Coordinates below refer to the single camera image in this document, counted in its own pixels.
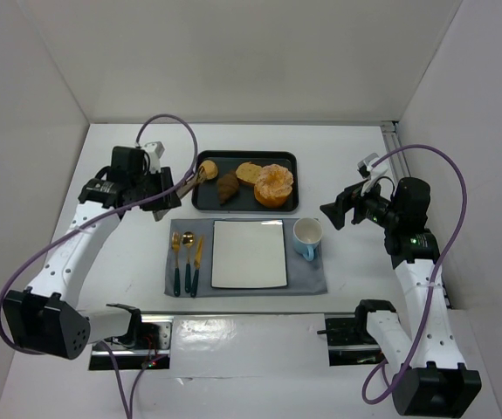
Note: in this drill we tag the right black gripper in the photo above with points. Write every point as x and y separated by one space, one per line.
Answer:
345 205

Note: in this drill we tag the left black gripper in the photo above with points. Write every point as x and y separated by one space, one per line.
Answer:
166 188

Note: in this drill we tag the silver metal tongs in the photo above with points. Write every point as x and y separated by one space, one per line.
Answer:
194 181

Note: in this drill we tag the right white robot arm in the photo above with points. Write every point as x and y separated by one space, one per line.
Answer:
431 378

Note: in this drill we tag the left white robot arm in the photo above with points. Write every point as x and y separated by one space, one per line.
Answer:
44 318

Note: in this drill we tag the large sugared round bread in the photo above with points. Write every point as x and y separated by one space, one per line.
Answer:
273 186

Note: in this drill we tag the blue white mug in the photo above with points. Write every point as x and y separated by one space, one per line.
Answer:
306 235

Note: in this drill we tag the small round bun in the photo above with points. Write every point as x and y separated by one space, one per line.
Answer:
210 169

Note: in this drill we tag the brown chocolate croissant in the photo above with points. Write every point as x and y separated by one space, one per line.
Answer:
227 187

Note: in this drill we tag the black baking tray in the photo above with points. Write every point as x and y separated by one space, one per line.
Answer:
204 196

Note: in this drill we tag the grey cloth placemat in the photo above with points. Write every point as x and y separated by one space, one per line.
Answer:
304 278

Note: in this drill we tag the sliced loaf cake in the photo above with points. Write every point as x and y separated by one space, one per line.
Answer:
247 173

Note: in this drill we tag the white square plate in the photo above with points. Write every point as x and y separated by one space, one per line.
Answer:
248 255

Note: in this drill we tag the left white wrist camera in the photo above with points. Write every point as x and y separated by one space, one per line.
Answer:
154 150

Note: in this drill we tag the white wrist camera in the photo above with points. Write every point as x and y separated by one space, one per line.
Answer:
154 150
371 170

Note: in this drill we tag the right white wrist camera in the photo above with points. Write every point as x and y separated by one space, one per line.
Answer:
371 170

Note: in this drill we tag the gold fork green handle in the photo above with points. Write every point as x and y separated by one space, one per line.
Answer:
175 243

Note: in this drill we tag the gold spoon green handle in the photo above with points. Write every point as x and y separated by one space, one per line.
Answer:
188 239

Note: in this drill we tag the aluminium frame post right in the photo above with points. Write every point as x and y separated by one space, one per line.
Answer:
397 163

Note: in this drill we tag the gold knife green handle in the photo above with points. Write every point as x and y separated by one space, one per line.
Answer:
197 265

